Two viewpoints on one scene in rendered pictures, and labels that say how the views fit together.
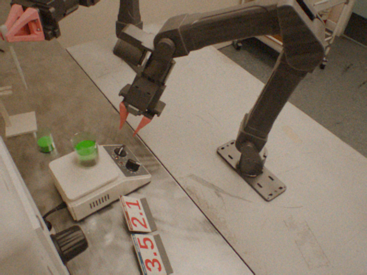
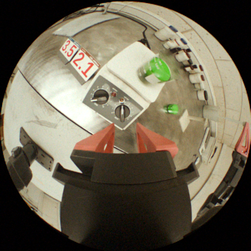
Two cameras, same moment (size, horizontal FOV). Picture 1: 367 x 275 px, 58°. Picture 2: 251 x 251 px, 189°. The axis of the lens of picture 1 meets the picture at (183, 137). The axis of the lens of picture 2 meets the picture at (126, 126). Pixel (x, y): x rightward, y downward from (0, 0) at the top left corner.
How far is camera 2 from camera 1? 0.69 m
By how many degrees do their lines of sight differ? 30
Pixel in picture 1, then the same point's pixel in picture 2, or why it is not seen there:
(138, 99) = not seen: outside the picture
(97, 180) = (125, 54)
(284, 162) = not seen: hidden behind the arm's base
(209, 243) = (38, 78)
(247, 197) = (27, 124)
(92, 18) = not seen: hidden behind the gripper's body
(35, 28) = (242, 150)
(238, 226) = (27, 99)
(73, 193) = (138, 44)
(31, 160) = (172, 96)
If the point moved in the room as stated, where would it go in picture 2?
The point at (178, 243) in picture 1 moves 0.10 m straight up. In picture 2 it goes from (53, 67) to (41, 53)
